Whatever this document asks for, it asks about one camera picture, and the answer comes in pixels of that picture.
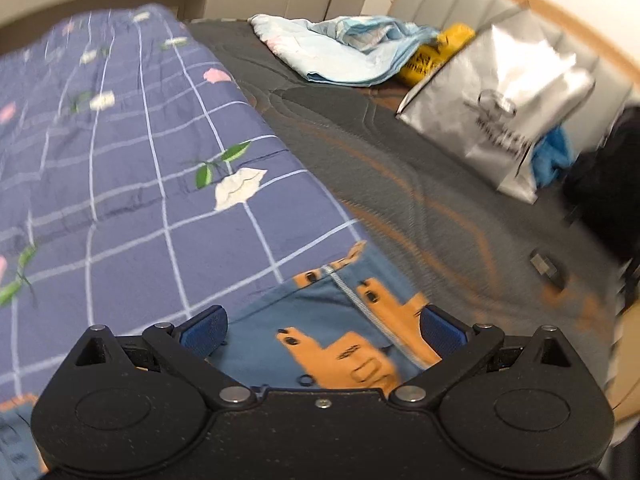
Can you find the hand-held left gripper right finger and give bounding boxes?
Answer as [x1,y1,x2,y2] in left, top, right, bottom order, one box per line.
[388,305,584,411]

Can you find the yellow bag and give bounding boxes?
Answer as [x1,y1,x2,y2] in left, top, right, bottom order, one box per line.
[397,22,477,88]

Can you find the light blue crumpled cloth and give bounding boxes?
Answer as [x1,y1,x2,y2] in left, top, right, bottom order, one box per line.
[248,13,441,86]

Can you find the blue pants with orange print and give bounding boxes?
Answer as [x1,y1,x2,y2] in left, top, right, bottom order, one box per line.
[0,241,443,478]

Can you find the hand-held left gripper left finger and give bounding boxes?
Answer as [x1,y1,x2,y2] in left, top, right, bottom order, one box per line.
[61,306,254,411]

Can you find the silver bag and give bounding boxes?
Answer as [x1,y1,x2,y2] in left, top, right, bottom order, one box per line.
[396,1,597,205]

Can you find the blue checked floral blanket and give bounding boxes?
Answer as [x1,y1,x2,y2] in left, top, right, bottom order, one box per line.
[0,4,373,411]

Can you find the bright blue cloth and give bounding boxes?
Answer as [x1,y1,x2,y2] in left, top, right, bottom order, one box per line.
[530,125,572,187]

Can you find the dark grey mattress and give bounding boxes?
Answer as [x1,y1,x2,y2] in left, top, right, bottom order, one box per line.
[186,19,626,356]

